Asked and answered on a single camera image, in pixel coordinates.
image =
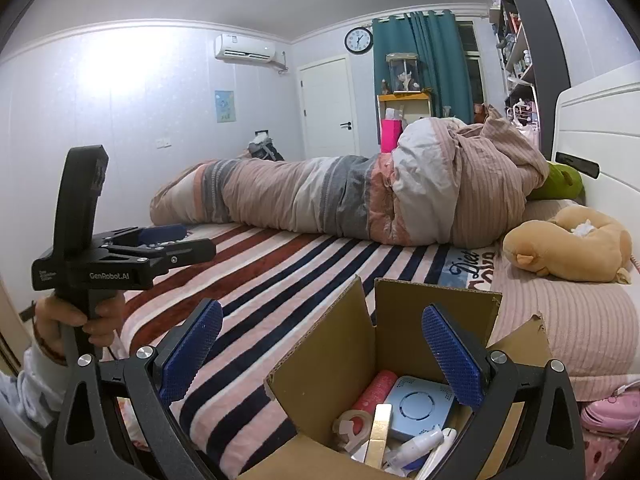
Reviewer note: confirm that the white bed headboard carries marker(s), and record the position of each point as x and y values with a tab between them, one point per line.
610	125

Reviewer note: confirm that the gold rectangular bar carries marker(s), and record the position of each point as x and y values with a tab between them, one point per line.
379	435

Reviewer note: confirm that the striped printed blanket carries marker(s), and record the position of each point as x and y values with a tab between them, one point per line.
300	270

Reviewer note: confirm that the brown plush toy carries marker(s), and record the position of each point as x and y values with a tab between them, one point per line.
550	250

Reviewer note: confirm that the grey bag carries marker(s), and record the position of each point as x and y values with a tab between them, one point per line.
265	147

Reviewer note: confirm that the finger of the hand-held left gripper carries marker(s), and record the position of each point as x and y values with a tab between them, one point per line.
160	234
190	250

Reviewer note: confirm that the brown cardboard box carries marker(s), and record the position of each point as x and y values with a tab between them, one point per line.
325	360

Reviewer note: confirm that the black bookshelf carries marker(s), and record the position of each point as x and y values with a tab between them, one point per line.
550	35

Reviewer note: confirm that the pink ribbed bedsheet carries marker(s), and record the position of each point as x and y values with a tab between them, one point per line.
575	320

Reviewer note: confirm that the white door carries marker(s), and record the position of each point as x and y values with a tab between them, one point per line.
325	110

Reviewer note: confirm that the teal curtain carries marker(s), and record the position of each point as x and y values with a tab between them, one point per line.
440	60

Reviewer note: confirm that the white metal rack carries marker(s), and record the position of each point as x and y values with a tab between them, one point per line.
522	110

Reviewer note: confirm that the pink tube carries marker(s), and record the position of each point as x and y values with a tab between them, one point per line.
377	390

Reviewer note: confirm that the green plush toy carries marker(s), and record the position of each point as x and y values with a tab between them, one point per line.
565	182

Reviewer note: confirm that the white wall socket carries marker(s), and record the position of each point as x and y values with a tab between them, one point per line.
163	142

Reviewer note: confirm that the person's left hand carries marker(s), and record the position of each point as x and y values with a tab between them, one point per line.
60	312

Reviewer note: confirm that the person's left forearm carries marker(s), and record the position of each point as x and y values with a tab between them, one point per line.
30	390

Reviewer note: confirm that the light blue wall poster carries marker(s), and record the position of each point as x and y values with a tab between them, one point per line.
225	106

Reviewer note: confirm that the glass display case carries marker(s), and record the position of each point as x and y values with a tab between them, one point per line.
404	72

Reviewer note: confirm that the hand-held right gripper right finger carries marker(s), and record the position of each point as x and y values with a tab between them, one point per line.
450	355

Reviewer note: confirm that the round wall clock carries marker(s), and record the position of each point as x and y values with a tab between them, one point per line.
358	40

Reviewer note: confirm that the window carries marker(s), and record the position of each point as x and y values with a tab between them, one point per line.
472	60

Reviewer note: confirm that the yellow shelf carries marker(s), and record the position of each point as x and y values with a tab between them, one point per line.
402	97

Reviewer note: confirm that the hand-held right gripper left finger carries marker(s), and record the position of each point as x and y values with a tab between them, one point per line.
192	355

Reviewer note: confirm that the beige tape roll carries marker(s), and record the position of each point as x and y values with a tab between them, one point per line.
345	422

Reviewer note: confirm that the small white bottle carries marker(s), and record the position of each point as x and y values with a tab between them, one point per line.
420	445

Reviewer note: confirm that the pink paper bag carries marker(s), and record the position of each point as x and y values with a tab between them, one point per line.
391	136

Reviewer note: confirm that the white air conditioner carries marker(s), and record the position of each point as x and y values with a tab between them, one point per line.
245	50

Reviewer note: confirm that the rolled pink grey duvet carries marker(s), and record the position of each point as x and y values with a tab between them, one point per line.
300	195

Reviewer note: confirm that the light blue square device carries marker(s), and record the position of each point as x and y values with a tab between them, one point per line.
415	405

